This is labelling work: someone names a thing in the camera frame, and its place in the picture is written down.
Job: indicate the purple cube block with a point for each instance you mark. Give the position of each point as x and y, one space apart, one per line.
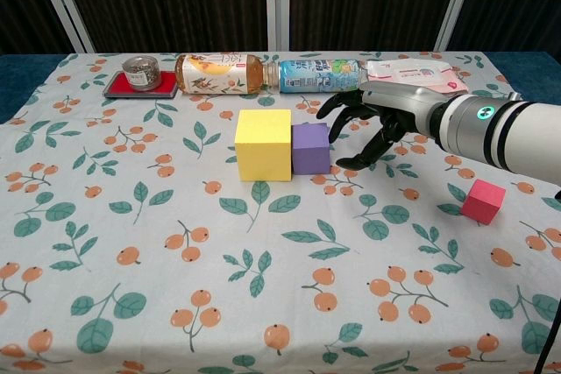
310 153

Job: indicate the amber tea plastic bottle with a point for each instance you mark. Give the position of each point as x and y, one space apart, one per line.
215 76

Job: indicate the small round metal tin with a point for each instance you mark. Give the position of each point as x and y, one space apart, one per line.
140 74

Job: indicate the red ink pad tray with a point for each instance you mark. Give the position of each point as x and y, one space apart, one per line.
116 87

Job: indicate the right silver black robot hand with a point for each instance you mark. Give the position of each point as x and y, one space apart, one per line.
399 104

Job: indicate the small pink foam cube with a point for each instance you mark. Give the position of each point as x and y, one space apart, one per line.
482 203

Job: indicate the pink wet wipes pack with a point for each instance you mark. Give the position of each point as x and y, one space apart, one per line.
407 74

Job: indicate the large yellow foam cube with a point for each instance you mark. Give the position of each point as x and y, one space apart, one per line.
263 146

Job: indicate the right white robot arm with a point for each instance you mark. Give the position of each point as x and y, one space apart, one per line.
504 133

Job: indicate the floral print tablecloth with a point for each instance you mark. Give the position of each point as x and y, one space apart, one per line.
263 260

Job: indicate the blue label drink bottle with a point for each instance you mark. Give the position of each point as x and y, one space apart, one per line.
320 76

